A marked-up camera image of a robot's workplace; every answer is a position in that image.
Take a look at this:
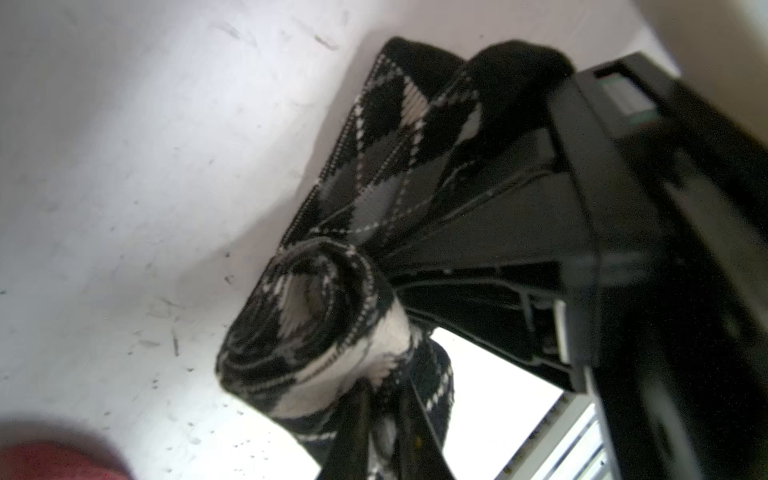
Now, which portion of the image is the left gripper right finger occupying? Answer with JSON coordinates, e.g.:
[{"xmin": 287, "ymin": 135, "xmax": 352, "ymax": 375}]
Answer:
[{"xmin": 396, "ymin": 380, "xmax": 454, "ymax": 480}]

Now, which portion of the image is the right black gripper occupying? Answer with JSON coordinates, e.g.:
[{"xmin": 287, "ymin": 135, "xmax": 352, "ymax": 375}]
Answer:
[{"xmin": 380, "ymin": 53, "xmax": 767, "ymax": 479}]

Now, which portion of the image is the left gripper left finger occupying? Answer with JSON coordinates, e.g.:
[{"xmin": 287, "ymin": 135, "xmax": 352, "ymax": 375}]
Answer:
[{"xmin": 317, "ymin": 380, "xmax": 373, "ymax": 480}]

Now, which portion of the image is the black grey argyle sock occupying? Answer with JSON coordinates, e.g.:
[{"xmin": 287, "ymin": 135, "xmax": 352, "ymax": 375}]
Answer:
[{"xmin": 215, "ymin": 37, "xmax": 574, "ymax": 479}]

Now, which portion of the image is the beige maroon striped sock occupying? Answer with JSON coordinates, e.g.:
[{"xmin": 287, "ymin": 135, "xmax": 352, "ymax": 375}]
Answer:
[{"xmin": 1, "ymin": 442, "xmax": 131, "ymax": 480}]

